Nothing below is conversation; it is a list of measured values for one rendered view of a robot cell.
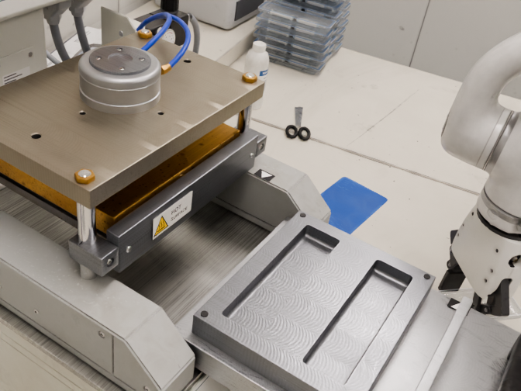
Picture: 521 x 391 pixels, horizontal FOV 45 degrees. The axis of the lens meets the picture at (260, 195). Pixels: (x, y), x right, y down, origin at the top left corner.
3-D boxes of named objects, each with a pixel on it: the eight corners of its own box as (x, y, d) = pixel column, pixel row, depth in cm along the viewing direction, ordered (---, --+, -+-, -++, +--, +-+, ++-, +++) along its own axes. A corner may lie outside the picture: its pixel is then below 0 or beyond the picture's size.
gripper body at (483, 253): (559, 240, 74) (519, 302, 81) (516, 185, 81) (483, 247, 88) (504, 240, 72) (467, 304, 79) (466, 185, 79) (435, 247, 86)
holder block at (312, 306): (191, 332, 58) (192, 313, 56) (295, 226, 72) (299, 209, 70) (349, 430, 52) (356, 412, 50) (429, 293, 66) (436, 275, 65)
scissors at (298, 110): (310, 142, 129) (311, 139, 128) (284, 138, 128) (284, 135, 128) (310, 110, 140) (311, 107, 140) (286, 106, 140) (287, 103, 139)
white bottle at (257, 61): (239, 108, 136) (246, 46, 127) (240, 98, 140) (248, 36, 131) (261, 112, 136) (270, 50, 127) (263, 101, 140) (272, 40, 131)
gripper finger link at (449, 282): (476, 259, 86) (458, 292, 90) (466, 243, 88) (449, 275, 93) (456, 259, 85) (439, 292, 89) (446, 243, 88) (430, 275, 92)
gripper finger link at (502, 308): (522, 307, 75) (497, 323, 80) (502, 249, 79) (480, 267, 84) (514, 307, 75) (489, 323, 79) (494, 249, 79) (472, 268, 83)
